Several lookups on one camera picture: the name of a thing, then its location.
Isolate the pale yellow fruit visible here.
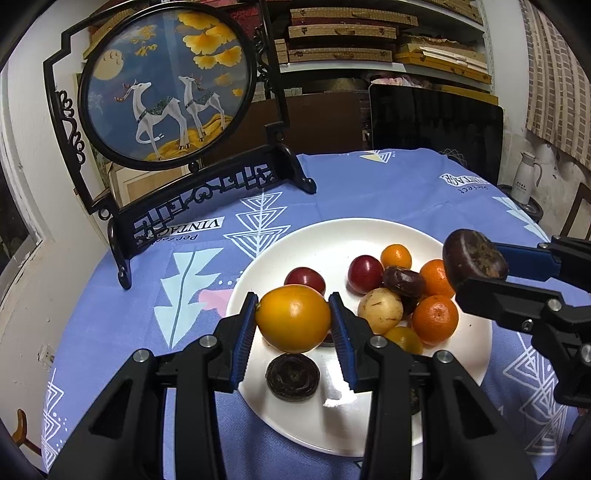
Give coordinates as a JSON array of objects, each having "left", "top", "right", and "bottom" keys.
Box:
[{"left": 358, "top": 288, "right": 404, "bottom": 335}]

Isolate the glass window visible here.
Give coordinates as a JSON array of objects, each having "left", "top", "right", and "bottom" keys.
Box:
[{"left": 0, "top": 161, "right": 44, "bottom": 287}]

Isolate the small yellow fruit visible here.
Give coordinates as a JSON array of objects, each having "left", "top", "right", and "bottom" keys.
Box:
[{"left": 383, "top": 326, "right": 424, "bottom": 355}]

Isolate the brown wooden chair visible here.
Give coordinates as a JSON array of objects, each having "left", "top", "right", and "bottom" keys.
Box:
[{"left": 11, "top": 408, "right": 43, "bottom": 456}]

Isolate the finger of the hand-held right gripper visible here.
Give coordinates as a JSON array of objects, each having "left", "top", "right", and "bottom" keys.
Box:
[
  {"left": 492, "top": 235, "right": 591, "bottom": 294},
  {"left": 455, "top": 276, "right": 591, "bottom": 365}
]

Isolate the checkered curtain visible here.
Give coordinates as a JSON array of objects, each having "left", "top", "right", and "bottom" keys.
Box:
[{"left": 521, "top": 0, "right": 591, "bottom": 168}]

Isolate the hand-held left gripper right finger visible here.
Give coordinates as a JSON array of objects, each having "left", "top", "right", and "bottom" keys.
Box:
[{"left": 329, "top": 292, "right": 539, "bottom": 480}]

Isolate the blue printed tablecloth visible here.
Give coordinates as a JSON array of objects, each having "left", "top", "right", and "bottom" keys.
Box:
[{"left": 41, "top": 148, "right": 580, "bottom": 480}]

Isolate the white round plate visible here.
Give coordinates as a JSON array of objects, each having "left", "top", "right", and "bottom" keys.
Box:
[{"left": 226, "top": 218, "right": 494, "bottom": 459}]

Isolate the round side table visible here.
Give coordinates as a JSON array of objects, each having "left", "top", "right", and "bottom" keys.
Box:
[{"left": 496, "top": 184, "right": 544, "bottom": 223}]

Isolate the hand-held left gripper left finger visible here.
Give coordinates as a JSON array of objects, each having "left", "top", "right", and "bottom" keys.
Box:
[{"left": 48, "top": 292, "right": 259, "bottom": 480}]

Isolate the brown board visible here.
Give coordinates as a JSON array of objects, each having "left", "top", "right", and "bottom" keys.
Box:
[{"left": 217, "top": 92, "right": 370, "bottom": 155}]

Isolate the stack of wooden boxes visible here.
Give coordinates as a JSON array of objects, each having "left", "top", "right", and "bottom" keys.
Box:
[{"left": 83, "top": 0, "right": 494, "bottom": 93}]

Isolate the white framed panel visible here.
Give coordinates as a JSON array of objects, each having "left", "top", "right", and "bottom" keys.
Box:
[{"left": 108, "top": 159, "right": 194, "bottom": 206}]

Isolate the red plum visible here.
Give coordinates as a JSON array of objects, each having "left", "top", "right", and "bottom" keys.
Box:
[
  {"left": 347, "top": 255, "right": 385, "bottom": 296},
  {"left": 284, "top": 267, "right": 326, "bottom": 295}
]

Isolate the black chair back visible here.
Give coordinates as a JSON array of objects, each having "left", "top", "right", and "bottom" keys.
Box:
[{"left": 368, "top": 83, "right": 504, "bottom": 185}]

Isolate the large orange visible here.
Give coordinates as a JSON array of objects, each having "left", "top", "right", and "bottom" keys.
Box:
[{"left": 412, "top": 295, "right": 460, "bottom": 346}]

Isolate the deer screen with black stand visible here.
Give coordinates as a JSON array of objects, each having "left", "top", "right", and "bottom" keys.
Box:
[{"left": 43, "top": 0, "right": 318, "bottom": 291}]

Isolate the pink cloth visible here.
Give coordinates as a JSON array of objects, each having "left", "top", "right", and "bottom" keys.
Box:
[{"left": 365, "top": 71, "right": 444, "bottom": 88}]

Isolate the black wire object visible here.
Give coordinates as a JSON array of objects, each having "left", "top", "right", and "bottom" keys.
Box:
[{"left": 438, "top": 148, "right": 470, "bottom": 169}]

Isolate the small orange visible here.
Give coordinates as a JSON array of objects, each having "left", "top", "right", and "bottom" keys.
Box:
[{"left": 419, "top": 259, "right": 456, "bottom": 298}]

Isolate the small yellow-orange kumquat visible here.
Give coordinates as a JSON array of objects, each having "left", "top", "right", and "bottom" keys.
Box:
[{"left": 381, "top": 244, "right": 413, "bottom": 271}]

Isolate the yellow-orange round fruit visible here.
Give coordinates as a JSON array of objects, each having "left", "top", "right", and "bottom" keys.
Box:
[{"left": 255, "top": 285, "right": 332, "bottom": 354}]

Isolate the white thermos jug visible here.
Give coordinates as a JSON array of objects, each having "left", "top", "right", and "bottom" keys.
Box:
[{"left": 513, "top": 151, "right": 542, "bottom": 204}]

